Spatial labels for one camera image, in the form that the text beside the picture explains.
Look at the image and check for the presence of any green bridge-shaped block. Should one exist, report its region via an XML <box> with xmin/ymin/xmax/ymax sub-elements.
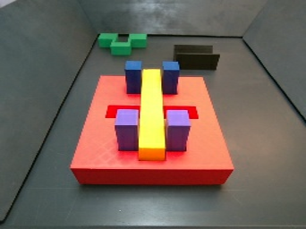
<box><xmin>98</xmin><ymin>33</ymin><xmax>147</xmax><ymax>55</ymax></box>

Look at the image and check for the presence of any red base board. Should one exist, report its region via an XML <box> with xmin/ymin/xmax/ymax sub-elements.
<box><xmin>71</xmin><ymin>76</ymin><xmax>234</xmax><ymax>185</ymax></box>

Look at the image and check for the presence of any black fixture stand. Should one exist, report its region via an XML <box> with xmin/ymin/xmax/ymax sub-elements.
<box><xmin>174</xmin><ymin>45</ymin><xmax>221</xmax><ymax>71</ymax></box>

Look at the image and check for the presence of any left purple block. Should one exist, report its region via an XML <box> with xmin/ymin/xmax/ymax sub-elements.
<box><xmin>115</xmin><ymin>109</ymin><xmax>139</xmax><ymax>151</ymax></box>

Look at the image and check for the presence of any purple block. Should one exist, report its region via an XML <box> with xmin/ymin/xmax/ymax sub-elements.
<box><xmin>166</xmin><ymin>110</ymin><xmax>191</xmax><ymax>151</ymax></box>
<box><xmin>115</xmin><ymin>109</ymin><xmax>139</xmax><ymax>151</ymax></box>

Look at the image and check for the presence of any right purple block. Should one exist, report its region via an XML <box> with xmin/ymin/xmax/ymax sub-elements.
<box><xmin>166</xmin><ymin>110</ymin><xmax>191</xmax><ymax>151</ymax></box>

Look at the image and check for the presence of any yellow long bar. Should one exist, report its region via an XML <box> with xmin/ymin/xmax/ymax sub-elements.
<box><xmin>139</xmin><ymin>69</ymin><xmax>164</xmax><ymax>161</ymax></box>

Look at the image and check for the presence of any right blue block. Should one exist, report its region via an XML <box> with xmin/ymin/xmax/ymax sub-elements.
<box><xmin>163</xmin><ymin>61</ymin><xmax>179</xmax><ymax>95</ymax></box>

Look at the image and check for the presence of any blue block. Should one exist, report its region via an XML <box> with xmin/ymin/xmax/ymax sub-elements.
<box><xmin>163</xmin><ymin>61</ymin><xmax>179</xmax><ymax>95</ymax></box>
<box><xmin>124</xmin><ymin>61</ymin><xmax>142</xmax><ymax>94</ymax></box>

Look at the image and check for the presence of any left blue block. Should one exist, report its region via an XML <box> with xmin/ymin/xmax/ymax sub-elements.
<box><xmin>124</xmin><ymin>61</ymin><xmax>142</xmax><ymax>94</ymax></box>

